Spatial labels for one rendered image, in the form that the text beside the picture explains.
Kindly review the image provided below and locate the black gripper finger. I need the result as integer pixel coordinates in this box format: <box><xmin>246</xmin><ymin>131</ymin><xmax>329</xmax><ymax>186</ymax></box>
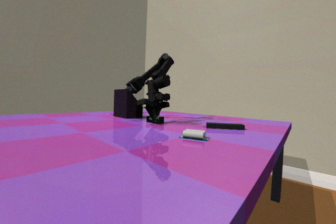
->
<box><xmin>154</xmin><ymin>106</ymin><xmax>164</xmax><ymax>116</ymax></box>
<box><xmin>144</xmin><ymin>105</ymin><xmax>156</xmax><ymax>120</ymax></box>

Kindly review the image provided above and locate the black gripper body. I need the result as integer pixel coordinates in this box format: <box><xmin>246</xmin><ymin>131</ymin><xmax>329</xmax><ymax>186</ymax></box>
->
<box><xmin>137</xmin><ymin>89</ymin><xmax>170</xmax><ymax>108</ymax></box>

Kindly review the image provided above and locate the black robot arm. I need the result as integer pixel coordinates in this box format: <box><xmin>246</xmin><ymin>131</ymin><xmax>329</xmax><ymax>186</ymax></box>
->
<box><xmin>126</xmin><ymin>54</ymin><xmax>174</xmax><ymax>102</ymax></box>

